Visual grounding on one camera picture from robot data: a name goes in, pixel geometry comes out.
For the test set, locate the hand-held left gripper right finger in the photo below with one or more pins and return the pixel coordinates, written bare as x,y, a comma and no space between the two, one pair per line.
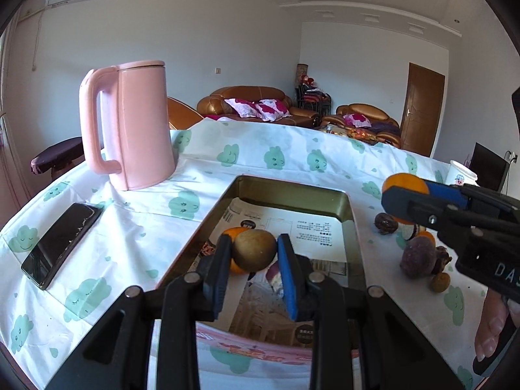
289,280

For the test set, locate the dark purple stool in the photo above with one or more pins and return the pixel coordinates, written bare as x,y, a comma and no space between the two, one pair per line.
57,156

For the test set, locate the orange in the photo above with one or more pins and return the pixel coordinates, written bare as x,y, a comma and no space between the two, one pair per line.
406,180
230,235
425,237

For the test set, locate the black monitor screen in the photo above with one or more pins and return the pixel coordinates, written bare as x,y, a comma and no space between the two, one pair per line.
489,166

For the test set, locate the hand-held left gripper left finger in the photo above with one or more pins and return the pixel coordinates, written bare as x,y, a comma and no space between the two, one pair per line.
217,280

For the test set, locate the dried brown fruit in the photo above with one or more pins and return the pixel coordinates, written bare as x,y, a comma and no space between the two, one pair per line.
444,258

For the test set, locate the tall patterned vase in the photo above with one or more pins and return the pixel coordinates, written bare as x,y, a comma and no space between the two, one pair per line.
301,74

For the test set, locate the brown wooden door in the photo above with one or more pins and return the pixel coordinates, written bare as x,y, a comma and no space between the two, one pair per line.
420,109

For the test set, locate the dark wrinkled passion fruit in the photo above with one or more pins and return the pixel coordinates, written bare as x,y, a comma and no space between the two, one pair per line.
384,223

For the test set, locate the white cartoon mug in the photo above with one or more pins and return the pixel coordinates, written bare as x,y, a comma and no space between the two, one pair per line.
461,174

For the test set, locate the pink electric kettle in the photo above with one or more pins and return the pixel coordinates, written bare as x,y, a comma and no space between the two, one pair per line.
140,130

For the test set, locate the brown leather armchair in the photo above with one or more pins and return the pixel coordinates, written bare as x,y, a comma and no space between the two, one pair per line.
183,115
365,109

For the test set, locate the person's right hand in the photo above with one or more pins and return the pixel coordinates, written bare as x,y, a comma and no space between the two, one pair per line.
489,325

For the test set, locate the brown leather sofa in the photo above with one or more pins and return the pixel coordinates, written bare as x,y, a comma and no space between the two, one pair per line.
302,115

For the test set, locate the brown kiwi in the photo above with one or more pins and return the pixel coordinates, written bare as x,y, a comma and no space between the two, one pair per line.
254,250

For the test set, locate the printed paper sheet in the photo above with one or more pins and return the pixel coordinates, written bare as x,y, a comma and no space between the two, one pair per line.
284,219

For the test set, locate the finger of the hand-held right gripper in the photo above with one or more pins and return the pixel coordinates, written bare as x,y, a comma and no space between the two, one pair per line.
406,205
447,195

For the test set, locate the pink metal tin box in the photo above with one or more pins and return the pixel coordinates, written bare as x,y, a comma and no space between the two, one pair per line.
351,215

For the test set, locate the small brown round fruit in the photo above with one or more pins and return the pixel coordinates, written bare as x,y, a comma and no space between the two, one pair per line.
440,282

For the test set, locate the black smartphone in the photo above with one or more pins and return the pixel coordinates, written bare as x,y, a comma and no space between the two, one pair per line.
61,245

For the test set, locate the purple blanket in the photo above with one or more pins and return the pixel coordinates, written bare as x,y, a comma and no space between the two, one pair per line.
384,125

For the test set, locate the pink floral pillow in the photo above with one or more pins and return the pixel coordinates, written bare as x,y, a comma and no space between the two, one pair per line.
271,109
357,120
243,107

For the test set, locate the stacked dark chairs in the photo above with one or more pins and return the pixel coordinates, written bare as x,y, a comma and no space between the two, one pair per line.
315,95

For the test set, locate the purple and white cut fruit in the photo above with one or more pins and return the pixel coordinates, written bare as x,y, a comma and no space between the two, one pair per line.
409,232

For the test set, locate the wooden coffee table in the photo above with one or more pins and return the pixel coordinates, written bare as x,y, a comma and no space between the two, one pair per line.
349,132

